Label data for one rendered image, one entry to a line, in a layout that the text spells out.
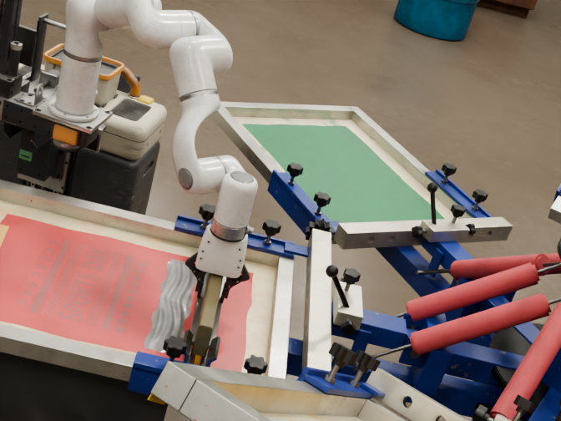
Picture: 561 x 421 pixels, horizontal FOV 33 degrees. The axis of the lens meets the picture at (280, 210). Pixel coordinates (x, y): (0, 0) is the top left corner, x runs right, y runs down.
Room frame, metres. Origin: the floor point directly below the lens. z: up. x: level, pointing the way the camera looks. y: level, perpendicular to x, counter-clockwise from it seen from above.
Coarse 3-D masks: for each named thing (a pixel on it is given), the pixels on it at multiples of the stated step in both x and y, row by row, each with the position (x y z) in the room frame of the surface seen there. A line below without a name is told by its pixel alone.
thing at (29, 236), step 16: (0, 224) 1.87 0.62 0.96; (16, 224) 1.89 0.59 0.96; (32, 224) 1.91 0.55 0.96; (48, 224) 1.93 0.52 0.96; (16, 240) 1.82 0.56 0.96; (32, 240) 1.84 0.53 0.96; (80, 240) 1.90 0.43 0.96; (96, 240) 1.92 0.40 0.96; (112, 240) 1.94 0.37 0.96; (0, 256) 1.74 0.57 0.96; (16, 256) 1.76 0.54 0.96; (32, 256) 1.78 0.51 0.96; (144, 256) 1.91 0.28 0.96; (160, 256) 1.93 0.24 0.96; (176, 256) 1.95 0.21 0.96; (160, 272) 1.86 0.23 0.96; (144, 288) 1.78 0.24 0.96; (160, 288) 1.80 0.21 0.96; (240, 288) 1.89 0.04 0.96; (192, 304) 1.77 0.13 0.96; (224, 304) 1.81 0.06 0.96; (240, 304) 1.83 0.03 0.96
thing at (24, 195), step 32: (0, 192) 1.97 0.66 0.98; (32, 192) 1.99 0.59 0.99; (128, 224) 2.00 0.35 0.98; (160, 224) 2.01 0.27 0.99; (256, 256) 2.02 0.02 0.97; (288, 288) 1.90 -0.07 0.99; (288, 320) 1.77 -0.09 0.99; (32, 352) 1.45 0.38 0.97; (64, 352) 1.45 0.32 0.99; (96, 352) 1.48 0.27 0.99
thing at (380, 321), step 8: (368, 312) 1.81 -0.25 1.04; (376, 312) 1.82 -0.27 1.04; (368, 320) 1.78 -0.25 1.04; (376, 320) 1.79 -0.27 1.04; (384, 320) 1.80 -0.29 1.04; (392, 320) 1.81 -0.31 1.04; (400, 320) 1.82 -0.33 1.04; (336, 328) 1.76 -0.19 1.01; (360, 328) 1.76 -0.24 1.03; (368, 328) 1.76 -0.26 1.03; (376, 328) 1.76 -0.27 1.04; (384, 328) 1.77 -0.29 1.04; (392, 328) 1.78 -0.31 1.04; (400, 328) 1.78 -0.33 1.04; (344, 336) 1.76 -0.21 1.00; (352, 336) 1.76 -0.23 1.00; (376, 336) 1.77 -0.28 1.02; (384, 336) 1.77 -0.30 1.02; (392, 336) 1.77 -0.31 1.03; (400, 336) 1.77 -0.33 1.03; (376, 344) 1.77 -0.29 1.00; (384, 344) 1.77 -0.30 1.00; (392, 344) 1.77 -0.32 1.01; (400, 344) 1.77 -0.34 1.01
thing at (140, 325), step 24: (0, 264) 1.72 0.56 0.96; (0, 288) 1.63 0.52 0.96; (0, 312) 1.55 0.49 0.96; (24, 312) 1.58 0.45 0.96; (144, 312) 1.69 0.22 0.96; (192, 312) 1.74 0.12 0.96; (72, 336) 1.55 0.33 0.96; (96, 336) 1.57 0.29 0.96; (120, 336) 1.59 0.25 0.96; (144, 336) 1.61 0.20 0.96; (216, 336) 1.68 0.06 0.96; (240, 336) 1.71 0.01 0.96; (216, 360) 1.60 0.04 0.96; (240, 360) 1.63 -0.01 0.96
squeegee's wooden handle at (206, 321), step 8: (208, 280) 1.74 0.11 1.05; (216, 280) 1.73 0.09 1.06; (208, 288) 1.70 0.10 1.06; (216, 288) 1.70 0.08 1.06; (208, 296) 1.67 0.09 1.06; (216, 296) 1.68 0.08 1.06; (208, 304) 1.64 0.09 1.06; (216, 304) 1.65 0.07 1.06; (200, 312) 1.66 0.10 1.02; (208, 312) 1.61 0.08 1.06; (200, 320) 1.58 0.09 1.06; (208, 320) 1.58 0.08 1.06; (200, 328) 1.56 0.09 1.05; (208, 328) 1.56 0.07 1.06; (200, 336) 1.56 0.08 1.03; (208, 336) 1.56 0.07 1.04; (200, 344) 1.56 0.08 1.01; (208, 344) 1.56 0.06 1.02; (192, 352) 1.56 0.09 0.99; (200, 352) 1.56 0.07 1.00
